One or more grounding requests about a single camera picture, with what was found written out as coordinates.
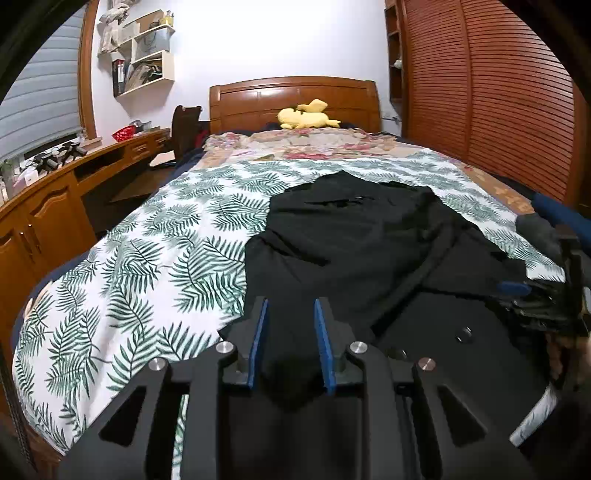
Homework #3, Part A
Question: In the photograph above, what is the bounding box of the wooden headboard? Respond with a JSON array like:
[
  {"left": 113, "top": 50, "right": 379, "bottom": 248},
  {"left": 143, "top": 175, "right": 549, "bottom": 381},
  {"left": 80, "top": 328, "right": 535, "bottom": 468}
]
[{"left": 209, "top": 76, "right": 383, "bottom": 134}]

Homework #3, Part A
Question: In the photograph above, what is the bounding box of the wooden desk cabinet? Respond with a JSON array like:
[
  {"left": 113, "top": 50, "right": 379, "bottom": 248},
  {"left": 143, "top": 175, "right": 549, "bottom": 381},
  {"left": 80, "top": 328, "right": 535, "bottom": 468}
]
[{"left": 0, "top": 128, "right": 171, "bottom": 296}]

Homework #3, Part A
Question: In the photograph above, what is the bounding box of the leaf print bed sheet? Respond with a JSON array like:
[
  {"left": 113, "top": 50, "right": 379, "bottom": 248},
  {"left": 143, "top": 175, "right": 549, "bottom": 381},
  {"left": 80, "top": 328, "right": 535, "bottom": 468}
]
[{"left": 11, "top": 150, "right": 566, "bottom": 480}]

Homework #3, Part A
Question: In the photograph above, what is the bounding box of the wooden louvred wardrobe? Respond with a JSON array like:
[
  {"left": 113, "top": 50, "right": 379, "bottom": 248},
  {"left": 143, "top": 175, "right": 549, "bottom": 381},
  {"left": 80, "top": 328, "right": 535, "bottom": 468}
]
[{"left": 399, "top": 0, "right": 580, "bottom": 204}]

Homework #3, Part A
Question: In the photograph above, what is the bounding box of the wooden open shelf niche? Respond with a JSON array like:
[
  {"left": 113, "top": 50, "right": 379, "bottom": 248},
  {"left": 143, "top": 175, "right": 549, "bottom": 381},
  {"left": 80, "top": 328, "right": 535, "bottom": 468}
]
[{"left": 384, "top": 0, "right": 404, "bottom": 103}]

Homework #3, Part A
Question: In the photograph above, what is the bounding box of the dark grey cloth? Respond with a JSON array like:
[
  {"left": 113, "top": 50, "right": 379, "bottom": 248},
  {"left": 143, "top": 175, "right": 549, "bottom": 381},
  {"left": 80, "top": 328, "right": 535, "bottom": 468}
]
[{"left": 515, "top": 213, "right": 566, "bottom": 259}]

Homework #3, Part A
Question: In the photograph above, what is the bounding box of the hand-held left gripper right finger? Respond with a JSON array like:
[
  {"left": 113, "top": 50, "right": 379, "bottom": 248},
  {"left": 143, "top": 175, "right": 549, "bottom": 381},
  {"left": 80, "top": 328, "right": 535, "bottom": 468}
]
[{"left": 314, "top": 298, "right": 536, "bottom": 480}]

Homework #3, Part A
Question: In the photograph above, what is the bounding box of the grey window blind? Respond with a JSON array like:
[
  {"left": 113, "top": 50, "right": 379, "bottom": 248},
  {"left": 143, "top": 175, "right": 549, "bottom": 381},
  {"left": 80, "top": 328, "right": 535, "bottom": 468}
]
[{"left": 0, "top": 7, "right": 88, "bottom": 160}]

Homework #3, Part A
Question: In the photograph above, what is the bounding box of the person's right hand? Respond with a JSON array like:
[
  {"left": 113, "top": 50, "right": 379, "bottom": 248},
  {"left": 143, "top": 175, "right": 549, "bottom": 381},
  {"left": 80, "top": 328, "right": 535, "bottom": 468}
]
[{"left": 547, "top": 336, "right": 591, "bottom": 386}]

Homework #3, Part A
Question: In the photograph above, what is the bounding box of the black double-breasted coat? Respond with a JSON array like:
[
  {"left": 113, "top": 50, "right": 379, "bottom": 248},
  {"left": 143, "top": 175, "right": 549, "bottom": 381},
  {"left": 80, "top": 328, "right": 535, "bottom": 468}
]
[{"left": 217, "top": 170, "right": 561, "bottom": 418}]

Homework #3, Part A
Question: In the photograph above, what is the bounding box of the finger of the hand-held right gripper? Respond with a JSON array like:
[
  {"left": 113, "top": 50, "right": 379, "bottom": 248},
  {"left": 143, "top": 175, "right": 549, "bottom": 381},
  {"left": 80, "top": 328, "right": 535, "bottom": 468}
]
[
  {"left": 503, "top": 298, "right": 575, "bottom": 330},
  {"left": 498, "top": 281, "right": 564, "bottom": 298}
]

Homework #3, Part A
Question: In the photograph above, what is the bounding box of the navy blue folded cloth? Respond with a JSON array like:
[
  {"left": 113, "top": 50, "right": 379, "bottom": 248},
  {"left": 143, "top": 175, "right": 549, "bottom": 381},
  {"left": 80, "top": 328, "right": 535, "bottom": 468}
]
[{"left": 531, "top": 193, "right": 583, "bottom": 227}]

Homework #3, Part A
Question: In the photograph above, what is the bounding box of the floral blanket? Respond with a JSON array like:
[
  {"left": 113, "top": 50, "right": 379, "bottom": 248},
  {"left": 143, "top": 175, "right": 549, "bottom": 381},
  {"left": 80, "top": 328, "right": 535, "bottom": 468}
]
[{"left": 203, "top": 128, "right": 539, "bottom": 215}]

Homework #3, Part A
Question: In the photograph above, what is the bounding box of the white wall shelf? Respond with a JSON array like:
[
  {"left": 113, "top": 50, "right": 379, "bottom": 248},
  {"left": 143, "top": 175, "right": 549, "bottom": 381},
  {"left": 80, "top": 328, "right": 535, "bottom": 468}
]
[{"left": 111, "top": 11, "right": 177, "bottom": 97}]

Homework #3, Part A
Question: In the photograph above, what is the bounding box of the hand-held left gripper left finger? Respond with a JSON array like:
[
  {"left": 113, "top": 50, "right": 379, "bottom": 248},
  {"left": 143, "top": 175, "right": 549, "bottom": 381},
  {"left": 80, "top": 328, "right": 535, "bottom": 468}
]
[{"left": 58, "top": 298, "right": 269, "bottom": 480}]

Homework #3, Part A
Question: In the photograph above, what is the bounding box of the yellow plush toy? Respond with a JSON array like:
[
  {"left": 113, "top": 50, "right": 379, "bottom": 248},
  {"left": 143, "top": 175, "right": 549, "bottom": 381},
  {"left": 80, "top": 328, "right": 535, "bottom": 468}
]
[{"left": 277, "top": 98, "right": 342, "bottom": 131}]

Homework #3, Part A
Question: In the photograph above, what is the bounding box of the white hanging cloth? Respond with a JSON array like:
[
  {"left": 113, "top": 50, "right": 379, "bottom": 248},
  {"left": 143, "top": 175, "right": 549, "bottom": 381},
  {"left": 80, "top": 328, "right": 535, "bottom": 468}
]
[{"left": 99, "top": 0, "right": 139, "bottom": 55}]

